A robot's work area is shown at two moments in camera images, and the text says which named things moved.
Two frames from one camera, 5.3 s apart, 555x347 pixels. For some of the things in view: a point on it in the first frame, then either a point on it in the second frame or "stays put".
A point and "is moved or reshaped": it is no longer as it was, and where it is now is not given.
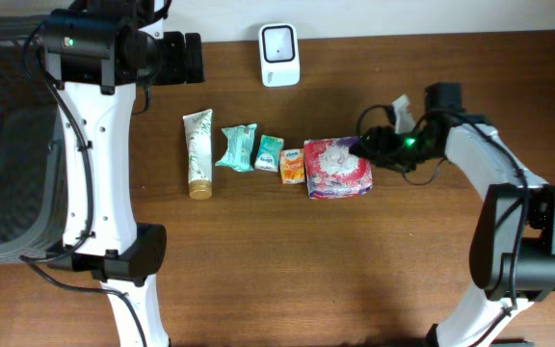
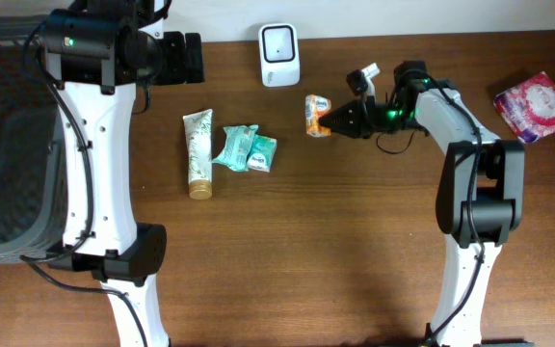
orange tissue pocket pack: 292,166 to 317,106
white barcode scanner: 280,55 stays put
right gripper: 385,150 to 358,118
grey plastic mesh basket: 16,187 stays put
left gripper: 180,70 stays put
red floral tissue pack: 332,170 to 535,108
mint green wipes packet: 240,152 stays put
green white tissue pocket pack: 270,153 is moved or reshaped
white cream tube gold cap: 198,130 stays put
